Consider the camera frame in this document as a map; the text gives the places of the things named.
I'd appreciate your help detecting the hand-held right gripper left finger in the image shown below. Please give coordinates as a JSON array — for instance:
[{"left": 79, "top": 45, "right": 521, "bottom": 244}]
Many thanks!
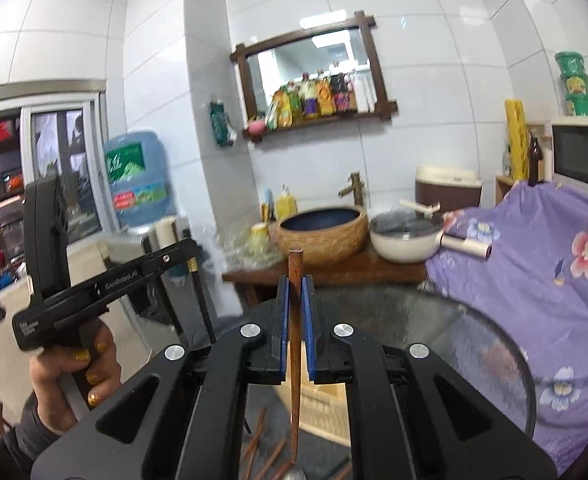
[{"left": 30, "top": 275, "right": 291, "bottom": 480}]

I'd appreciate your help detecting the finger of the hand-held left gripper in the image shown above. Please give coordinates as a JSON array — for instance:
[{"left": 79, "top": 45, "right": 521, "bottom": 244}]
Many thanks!
[{"left": 138, "top": 238, "right": 203, "bottom": 281}]

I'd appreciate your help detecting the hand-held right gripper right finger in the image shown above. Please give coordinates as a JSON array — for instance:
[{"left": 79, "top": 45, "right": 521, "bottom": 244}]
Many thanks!
[{"left": 301, "top": 274, "right": 559, "bottom": 480}]

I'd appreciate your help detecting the black chopstick gold band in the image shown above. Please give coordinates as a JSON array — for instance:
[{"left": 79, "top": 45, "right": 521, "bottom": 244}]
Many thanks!
[{"left": 188, "top": 257, "right": 218, "bottom": 346}]

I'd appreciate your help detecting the person's left hand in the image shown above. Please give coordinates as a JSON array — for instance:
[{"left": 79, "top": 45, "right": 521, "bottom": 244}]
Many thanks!
[{"left": 28, "top": 320, "right": 124, "bottom": 433}]

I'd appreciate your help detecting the white cylinder cup holder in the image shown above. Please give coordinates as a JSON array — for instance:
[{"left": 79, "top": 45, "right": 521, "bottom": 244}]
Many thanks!
[{"left": 155, "top": 217, "right": 178, "bottom": 253}]

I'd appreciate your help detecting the grey water dispenser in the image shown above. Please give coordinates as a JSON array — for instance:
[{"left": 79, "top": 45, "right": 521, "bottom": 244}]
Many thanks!
[{"left": 98, "top": 215, "right": 209, "bottom": 331}]

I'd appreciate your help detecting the clear plastic bag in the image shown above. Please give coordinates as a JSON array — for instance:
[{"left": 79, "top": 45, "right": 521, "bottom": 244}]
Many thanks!
[{"left": 214, "top": 220, "right": 285, "bottom": 271}]

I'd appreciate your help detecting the dark wooden counter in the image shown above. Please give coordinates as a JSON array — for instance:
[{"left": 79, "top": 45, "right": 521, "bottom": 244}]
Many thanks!
[{"left": 221, "top": 247, "right": 429, "bottom": 306}]

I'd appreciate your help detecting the aluminium sliding window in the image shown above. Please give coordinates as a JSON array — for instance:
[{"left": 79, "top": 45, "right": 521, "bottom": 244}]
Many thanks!
[{"left": 0, "top": 79, "right": 119, "bottom": 281}]

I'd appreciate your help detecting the blue water jug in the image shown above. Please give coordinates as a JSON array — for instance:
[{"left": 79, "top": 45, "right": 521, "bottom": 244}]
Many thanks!
[{"left": 104, "top": 131, "right": 177, "bottom": 233}]

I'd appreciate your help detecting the yellow green cup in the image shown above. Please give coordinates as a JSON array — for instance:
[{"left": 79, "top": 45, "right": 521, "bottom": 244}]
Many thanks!
[{"left": 246, "top": 222, "right": 272, "bottom": 258}]

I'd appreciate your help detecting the woven pattern basin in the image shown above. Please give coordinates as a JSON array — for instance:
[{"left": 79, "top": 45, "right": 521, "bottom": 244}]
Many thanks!
[{"left": 274, "top": 205, "right": 369, "bottom": 267}]

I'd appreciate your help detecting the white pot with lid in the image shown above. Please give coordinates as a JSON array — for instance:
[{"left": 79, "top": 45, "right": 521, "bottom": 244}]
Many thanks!
[{"left": 369, "top": 199, "right": 447, "bottom": 265}]

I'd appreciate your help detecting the green hanging packet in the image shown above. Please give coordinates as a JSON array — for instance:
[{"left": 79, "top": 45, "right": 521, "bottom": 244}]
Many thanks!
[{"left": 210, "top": 101, "right": 239, "bottom": 148}]

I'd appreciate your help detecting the round glass table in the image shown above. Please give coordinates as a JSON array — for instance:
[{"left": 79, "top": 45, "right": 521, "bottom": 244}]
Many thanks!
[{"left": 244, "top": 285, "right": 536, "bottom": 456}]

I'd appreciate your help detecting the bamboo style faucet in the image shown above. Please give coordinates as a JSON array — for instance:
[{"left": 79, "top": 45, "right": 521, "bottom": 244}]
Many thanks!
[{"left": 338, "top": 171, "right": 365, "bottom": 207}]

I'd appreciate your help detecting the green yellow packet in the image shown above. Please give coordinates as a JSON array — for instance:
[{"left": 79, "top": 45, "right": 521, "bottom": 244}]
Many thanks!
[{"left": 266, "top": 87, "right": 295, "bottom": 131}]

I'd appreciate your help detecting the brown white rice cooker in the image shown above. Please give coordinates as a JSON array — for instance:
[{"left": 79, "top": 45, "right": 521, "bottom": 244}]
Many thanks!
[{"left": 415, "top": 165, "right": 482, "bottom": 213}]

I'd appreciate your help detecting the purple label oil bottle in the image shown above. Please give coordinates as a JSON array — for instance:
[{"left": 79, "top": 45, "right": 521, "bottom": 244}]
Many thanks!
[{"left": 301, "top": 72, "right": 321, "bottom": 120}]

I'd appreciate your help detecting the purple floral cloth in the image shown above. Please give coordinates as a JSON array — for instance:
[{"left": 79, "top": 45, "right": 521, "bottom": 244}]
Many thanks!
[{"left": 424, "top": 180, "right": 588, "bottom": 476}]

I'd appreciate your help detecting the amber sauce bottle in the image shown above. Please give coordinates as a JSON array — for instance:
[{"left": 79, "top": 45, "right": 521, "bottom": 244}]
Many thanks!
[{"left": 318, "top": 72, "right": 335, "bottom": 116}]

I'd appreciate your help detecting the dark soy sauce bottle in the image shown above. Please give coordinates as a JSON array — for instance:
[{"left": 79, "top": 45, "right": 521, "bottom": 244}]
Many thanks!
[{"left": 334, "top": 67, "right": 359, "bottom": 113}]

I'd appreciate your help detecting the wooden framed mirror shelf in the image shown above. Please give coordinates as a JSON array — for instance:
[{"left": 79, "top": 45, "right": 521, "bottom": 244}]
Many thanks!
[{"left": 230, "top": 10, "right": 399, "bottom": 143}]

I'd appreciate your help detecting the yellow wrap roll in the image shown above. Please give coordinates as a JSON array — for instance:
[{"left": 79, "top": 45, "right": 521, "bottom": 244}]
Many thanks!
[{"left": 504, "top": 99, "right": 531, "bottom": 183}]

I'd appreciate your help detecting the brown glass bottle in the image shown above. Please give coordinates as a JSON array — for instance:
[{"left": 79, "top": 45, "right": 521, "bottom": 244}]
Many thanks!
[{"left": 527, "top": 136, "right": 545, "bottom": 187}]

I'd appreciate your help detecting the white microwave oven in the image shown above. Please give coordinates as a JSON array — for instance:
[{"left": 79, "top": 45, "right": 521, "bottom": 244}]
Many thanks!
[{"left": 549, "top": 116, "right": 588, "bottom": 208}]

